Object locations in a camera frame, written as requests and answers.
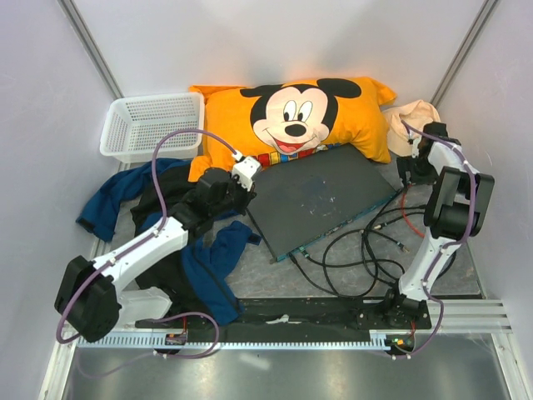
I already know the red ethernet cable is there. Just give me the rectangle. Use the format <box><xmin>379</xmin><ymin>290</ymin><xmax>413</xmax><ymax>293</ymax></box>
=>
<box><xmin>400</xmin><ymin>187</ymin><xmax>426</xmax><ymax>238</ymax></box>

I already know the dark grey network switch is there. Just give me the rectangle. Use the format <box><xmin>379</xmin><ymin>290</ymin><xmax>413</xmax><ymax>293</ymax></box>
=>
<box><xmin>247</xmin><ymin>144</ymin><xmax>395</xmax><ymax>263</ymax></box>

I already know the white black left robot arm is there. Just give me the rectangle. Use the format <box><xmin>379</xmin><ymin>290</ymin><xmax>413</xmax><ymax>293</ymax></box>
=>
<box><xmin>54</xmin><ymin>157</ymin><xmax>261</xmax><ymax>343</ymax></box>

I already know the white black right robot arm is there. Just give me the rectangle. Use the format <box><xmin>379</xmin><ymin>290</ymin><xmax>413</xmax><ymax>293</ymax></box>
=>
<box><xmin>381</xmin><ymin>121</ymin><xmax>495</xmax><ymax>328</ymax></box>

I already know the beige bucket hat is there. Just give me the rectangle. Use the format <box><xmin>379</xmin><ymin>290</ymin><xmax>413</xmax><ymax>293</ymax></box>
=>
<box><xmin>382</xmin><ymin>100</ymin><xmax>441</xmax><ymax>157</ymax></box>

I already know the orange Mickey Mouse pillow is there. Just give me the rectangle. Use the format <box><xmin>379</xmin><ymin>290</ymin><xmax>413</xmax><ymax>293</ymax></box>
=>
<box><xmin>188</xmin><ymin>77</ymin><xmax>396</xmax><ymax>182</ymax></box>

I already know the blue and black jacket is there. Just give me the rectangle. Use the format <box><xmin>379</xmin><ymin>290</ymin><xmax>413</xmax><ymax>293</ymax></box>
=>
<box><xmin>76</xmin><ymin>158</ymin><xmax>261</xmax><ymax>313</ymax></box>

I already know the white plastic mesh basket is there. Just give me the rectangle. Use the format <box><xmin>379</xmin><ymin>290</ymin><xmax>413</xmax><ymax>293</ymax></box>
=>
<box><xmin>99</xmin><ymin>92</ymin><xmax>205</xmax><ymax>164</ymax></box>

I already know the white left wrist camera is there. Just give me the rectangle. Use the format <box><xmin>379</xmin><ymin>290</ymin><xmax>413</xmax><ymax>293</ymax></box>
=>
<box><xmin>232</xmin><ymin>157</ymin><xmax>262</xmax><ymax>192</ymax></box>

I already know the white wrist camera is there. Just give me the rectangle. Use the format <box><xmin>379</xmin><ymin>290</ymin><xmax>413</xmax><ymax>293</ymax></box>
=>
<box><xmin>232</xmin><ymin>157</ymin><xmax>262</xmax><ymax>192</ymax></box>
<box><xmin>408</xmin><ymin>134</ymin><xmax>422</xmax><ymax>158</ymax></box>

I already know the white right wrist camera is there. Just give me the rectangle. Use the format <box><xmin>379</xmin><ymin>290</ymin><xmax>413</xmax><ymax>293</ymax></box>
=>
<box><xmin>408</xmin><ymin>134</ymin><xmax>422</xmax><ymax>158</ymax></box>

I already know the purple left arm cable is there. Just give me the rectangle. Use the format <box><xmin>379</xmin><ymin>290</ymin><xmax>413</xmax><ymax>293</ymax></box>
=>
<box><xmin>56</xmin><ymin>128</ymin><xmax>245</xmax><ymax>359</ymax></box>

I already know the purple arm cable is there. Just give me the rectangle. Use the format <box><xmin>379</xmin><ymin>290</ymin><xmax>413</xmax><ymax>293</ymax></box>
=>
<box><xmin>400</xmin><ymin>119</ymin><xmax>478</xmax><ymax>360</ymax></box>
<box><xmin>56</xmin><ymin>128</ymin><xmax>245</xmax><ymax>359</ymax></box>

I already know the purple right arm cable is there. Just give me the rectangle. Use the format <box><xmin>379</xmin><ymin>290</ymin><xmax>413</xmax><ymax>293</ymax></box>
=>
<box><xmin>400</xmin><ymin>119</ymin><xmax>478</xmax><ymax>360</ymax></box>

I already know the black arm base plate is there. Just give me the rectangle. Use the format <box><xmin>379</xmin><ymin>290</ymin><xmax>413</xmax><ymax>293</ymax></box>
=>
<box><xmin>135</xmin><ymin>296</ymin><xmax>432</xmax><ymax>343</ymax></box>

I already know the aluminium frame rail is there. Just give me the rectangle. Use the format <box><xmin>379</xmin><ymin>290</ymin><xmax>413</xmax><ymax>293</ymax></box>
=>
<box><xmin>57</xmin><ymin>297</ymin><xmax>513</xmax><ymax>333</ymax></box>

